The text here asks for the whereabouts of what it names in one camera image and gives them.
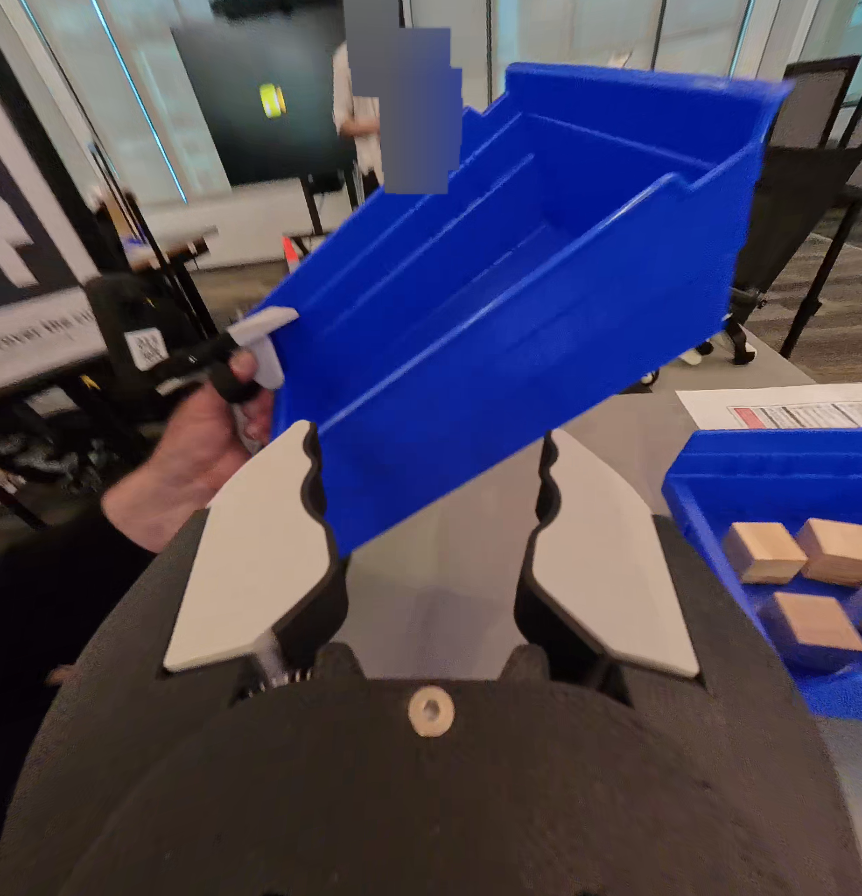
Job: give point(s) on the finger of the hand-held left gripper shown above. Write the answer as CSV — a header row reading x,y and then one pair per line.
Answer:
x,y
263,327
268,367

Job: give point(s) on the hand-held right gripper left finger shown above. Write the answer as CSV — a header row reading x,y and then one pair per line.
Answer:
x,y
256,553

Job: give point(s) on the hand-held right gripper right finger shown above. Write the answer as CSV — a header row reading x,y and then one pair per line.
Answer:
x,y
606,560

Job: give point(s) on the blue bin with wooden blocks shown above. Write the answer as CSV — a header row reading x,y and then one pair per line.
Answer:
x,y
711,490

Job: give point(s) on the blue plastic bin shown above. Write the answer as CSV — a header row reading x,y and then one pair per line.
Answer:
x,y
508,336

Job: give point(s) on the grey desk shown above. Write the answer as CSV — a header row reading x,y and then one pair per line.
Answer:
x,y
641,434

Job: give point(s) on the person's left hand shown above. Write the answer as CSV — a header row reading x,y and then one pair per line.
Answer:
x,y
186,455

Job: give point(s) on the orange cone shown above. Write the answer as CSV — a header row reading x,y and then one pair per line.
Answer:
x,y
291,255

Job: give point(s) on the printed paper sheet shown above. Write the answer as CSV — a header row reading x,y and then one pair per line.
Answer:
x,y
711,409

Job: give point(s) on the black screen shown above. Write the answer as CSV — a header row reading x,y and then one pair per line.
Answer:
x,y
263,140

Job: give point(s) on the black tripod stand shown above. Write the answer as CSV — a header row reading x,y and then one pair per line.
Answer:
x,y
821,280

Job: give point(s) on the black fabric panel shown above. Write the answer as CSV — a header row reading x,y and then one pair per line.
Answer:
x,y
788,196

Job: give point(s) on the black and white wall poster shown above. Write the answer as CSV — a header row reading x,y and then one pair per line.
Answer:
x,y
25,210

